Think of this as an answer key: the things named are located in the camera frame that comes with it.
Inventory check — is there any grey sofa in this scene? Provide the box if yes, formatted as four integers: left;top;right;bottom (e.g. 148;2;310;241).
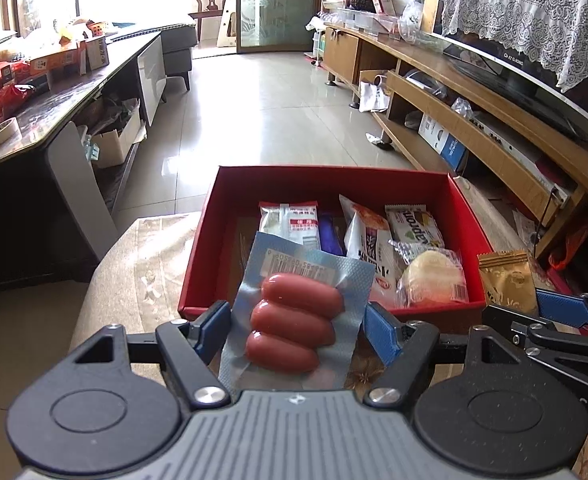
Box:
161;22;198;91

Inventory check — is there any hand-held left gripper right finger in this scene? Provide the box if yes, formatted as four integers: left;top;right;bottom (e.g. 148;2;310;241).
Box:
363;304;517;409

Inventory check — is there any blue white box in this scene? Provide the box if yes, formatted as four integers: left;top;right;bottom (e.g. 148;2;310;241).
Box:
419;112;470;171

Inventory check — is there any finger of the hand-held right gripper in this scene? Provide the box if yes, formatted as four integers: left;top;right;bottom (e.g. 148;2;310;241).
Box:
535;287;588;333
481;304;559;347

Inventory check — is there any black curved television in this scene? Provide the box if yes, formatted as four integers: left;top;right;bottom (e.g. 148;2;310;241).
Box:
421;0;588;141

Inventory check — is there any wooden television stand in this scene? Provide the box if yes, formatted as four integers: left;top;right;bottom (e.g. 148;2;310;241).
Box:
322;22;588;261

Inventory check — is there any white orange snack packet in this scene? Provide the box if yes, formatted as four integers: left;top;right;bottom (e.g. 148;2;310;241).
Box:
339;194;407;308

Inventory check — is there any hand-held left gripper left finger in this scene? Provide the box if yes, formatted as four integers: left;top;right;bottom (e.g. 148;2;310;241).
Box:
74;300;235;409

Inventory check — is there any orange carton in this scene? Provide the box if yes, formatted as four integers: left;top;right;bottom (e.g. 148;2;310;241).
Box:
29;42;87;78

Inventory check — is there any white red label snack packet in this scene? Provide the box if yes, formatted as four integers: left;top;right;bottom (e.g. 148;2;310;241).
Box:
258;201;322;251

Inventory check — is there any vacuum-packed sausage packet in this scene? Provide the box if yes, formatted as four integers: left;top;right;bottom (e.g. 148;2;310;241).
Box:
217;231;375;392

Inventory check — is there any white printed wafer packet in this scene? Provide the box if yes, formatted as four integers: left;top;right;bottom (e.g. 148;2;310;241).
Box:
385;204;446;251

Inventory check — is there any dark glossy side table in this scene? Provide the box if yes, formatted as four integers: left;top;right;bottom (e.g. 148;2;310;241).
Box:
0;30;167;291

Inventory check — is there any blue foil snack packet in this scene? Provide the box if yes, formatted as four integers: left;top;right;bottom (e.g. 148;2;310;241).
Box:
319;212;346;257

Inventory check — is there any open cardboard box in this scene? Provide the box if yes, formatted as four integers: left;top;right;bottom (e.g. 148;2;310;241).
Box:
89;110;142;168

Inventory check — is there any orange plastic bag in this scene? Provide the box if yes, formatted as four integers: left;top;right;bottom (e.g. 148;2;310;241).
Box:
549;222;588;271

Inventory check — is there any round bun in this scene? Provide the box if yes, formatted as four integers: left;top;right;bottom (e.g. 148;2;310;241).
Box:
389;240;470;308

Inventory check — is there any beige patterned tablecloth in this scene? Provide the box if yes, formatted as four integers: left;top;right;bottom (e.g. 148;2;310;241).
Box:
69;212;588;480

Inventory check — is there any white paper bag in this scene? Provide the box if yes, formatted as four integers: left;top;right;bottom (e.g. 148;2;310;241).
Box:
358;72;392;113

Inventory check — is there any white lace cloth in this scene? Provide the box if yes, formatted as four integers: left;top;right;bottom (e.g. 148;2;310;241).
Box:
441;0;588;93

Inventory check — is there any white set-top device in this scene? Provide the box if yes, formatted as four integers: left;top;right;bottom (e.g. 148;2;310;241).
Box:
469;112;575;206

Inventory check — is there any small printed carton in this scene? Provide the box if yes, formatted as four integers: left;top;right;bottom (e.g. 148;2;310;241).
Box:
85;37;111;71

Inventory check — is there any red cardboard box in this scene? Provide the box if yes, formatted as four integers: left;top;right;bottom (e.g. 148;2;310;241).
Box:
178;165;495;333

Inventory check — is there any glass sliding door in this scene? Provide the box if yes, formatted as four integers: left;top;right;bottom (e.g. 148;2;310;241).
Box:
236;0;325;53

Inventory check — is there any gold foil snack packet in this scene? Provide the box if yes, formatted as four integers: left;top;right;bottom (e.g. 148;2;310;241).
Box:
477;250;540;317

